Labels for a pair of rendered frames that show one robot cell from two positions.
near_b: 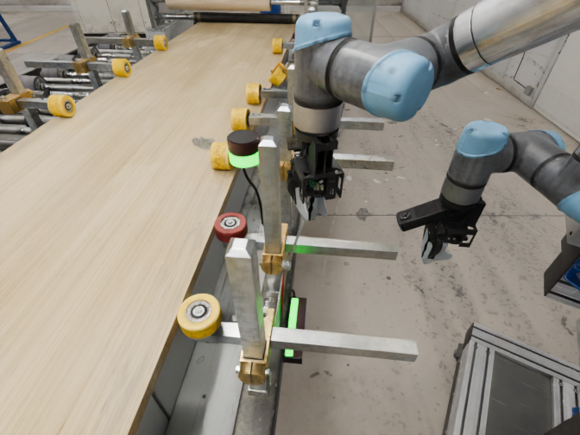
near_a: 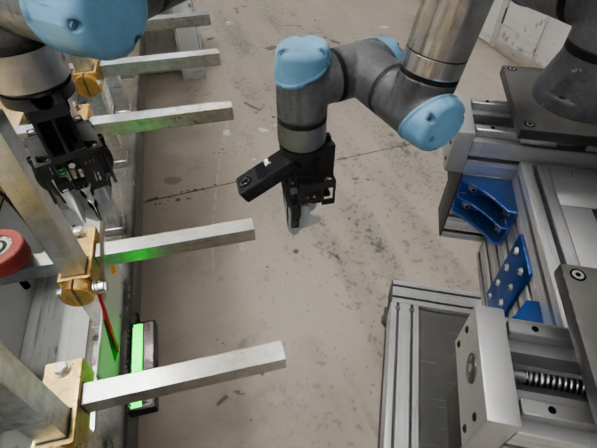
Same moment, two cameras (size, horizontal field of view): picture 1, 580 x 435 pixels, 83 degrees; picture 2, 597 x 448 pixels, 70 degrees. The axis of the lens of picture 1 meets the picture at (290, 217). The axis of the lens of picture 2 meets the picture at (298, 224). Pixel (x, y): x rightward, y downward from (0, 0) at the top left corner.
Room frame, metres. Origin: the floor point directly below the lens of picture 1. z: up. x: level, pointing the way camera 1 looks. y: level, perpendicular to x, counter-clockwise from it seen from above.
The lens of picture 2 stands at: (0.02, -0.16, 1.42)
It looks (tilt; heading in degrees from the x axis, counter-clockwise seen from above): 47 degrees down; 341
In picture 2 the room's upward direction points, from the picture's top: straight up
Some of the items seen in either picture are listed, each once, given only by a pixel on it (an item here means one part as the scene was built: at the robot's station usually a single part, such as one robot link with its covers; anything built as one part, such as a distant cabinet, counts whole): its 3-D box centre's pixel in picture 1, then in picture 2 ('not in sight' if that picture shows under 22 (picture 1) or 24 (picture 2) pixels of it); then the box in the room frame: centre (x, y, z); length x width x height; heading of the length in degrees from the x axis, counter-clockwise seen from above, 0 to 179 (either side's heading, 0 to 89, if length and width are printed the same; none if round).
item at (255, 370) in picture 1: (257, 343); (64, 415); (0.32, 0.06, 0.84); 0.13 x 0.06 x 0.05; 174
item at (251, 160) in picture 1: (244, 154); not in sight; (0.55, 0.09, 1.12); 0.06 x 0.06 x 0.02
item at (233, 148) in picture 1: (243, 142); not in sight; (0.55, 0.09, 1.15); 0.06 x 0.06 x 0.02
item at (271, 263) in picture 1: (274, 248); (80, 266); (0.57, 0.04, 0.85); 0.13 x 0.06 x 0.05; 174
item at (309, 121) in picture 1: (318, 114); (27, 62); (0.49, -0.05, 1.23); 0.08 x 0.08 x 0.05
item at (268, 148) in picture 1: (273, 232); (62, 247); (0.55, 0.04, 0.92); 0.03 x 0.03 x 0.48; 84
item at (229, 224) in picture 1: (232, 237); (11, 267); (0.60, 0.15, 0.85); 0.08 x 0.08 x 0.11
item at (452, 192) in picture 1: (461, 187); (301, 129); (0.55, -0.35, 1.05); 0.08 x 0.08 x 0.05
